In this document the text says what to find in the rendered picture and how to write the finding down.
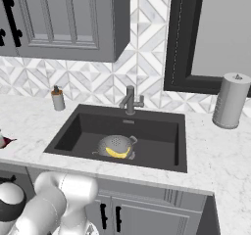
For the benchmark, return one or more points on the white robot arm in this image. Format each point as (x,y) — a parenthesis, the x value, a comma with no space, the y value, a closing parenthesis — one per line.
(49,203)

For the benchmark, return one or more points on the dark grey sink faucet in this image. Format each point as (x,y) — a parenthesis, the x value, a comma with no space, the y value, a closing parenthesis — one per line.
(130,102)

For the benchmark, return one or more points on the dark grey sink basin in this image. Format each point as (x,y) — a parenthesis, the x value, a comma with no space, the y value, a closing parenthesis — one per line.
(143,137)

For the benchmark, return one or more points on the grey metal colander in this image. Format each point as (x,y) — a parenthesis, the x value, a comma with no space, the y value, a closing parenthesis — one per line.
(112,142)

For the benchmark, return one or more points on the yellow banana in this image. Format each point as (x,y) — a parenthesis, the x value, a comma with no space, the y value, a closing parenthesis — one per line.
(117,153)

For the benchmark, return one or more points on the grey panel under sink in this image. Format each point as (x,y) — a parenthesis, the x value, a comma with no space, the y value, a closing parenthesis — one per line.
(143,189)

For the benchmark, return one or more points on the grey soap dispenser bottle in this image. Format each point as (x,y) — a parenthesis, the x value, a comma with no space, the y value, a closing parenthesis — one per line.
(58,100)

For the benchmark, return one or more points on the grey paper towel roll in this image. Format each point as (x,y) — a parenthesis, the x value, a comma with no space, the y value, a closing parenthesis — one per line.
(231,102)

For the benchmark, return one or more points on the narrow grey base cupboard door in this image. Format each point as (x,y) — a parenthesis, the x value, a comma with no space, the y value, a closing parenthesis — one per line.
(96,217)

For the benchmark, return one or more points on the wide grey base cupboard door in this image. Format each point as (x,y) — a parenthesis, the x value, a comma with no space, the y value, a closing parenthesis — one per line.
(157,219)

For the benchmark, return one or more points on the red and white object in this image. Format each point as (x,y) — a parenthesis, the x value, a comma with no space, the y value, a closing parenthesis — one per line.
(6,141)

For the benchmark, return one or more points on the black window frame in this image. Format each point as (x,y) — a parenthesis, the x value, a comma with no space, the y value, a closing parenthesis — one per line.
(179,39)

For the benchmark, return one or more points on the wide grey wall cupboard door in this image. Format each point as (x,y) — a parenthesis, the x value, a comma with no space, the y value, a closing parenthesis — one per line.
(65,20)

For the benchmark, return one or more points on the narrow grey wall cupboard door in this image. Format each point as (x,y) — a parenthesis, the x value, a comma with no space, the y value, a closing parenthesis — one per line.
(6,48)

